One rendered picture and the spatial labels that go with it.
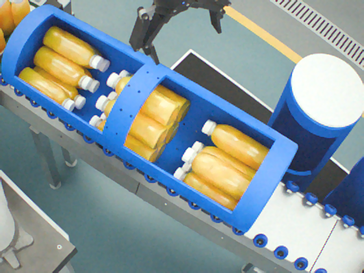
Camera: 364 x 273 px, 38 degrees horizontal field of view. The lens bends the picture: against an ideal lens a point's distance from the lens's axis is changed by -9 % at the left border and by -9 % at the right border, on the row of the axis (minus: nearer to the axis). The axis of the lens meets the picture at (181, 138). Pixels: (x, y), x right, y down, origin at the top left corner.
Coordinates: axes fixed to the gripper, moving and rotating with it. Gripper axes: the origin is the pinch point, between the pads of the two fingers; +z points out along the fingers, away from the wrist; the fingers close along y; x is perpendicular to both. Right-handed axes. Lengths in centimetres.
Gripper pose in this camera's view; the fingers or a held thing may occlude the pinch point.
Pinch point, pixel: (185, 40)
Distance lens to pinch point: 110.7
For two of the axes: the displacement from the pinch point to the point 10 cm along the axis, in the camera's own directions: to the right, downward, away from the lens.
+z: 1.2, 3.7, 9.2
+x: 4.6, 8.0, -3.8
